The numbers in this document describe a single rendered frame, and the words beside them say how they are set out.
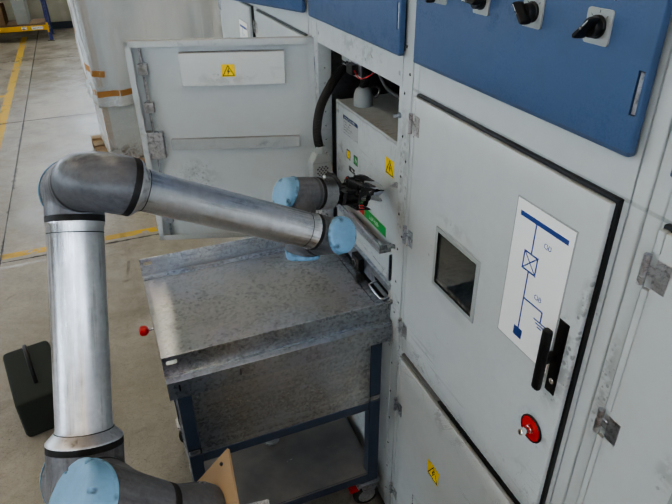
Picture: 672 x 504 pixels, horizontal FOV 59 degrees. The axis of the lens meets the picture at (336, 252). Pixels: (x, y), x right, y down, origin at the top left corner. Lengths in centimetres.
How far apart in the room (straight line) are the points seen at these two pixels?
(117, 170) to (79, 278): 24
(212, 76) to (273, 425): 116
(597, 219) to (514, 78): 29
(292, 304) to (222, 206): 74
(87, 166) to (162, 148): 106
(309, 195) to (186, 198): 42
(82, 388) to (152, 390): 170
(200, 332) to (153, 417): 105
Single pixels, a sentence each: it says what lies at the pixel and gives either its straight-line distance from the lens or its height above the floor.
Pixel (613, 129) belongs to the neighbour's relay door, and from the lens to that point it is 95.
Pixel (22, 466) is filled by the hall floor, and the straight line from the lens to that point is 286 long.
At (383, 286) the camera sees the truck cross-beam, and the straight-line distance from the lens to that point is 191.
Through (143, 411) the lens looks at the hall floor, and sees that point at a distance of 289.
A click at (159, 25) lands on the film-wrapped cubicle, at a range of 514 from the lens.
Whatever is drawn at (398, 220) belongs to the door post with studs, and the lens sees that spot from 164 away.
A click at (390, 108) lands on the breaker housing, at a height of 139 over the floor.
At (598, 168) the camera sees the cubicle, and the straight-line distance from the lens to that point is 101.
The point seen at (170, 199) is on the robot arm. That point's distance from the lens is 121.
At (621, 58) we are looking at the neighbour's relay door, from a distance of 93.
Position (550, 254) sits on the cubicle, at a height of 143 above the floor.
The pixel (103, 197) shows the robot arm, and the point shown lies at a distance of 118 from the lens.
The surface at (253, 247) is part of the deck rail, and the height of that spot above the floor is 87.
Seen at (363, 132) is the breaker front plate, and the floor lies 135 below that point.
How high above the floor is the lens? 197
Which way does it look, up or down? 31 degrees down
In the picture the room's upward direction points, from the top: 1 degrees counter-clockwise
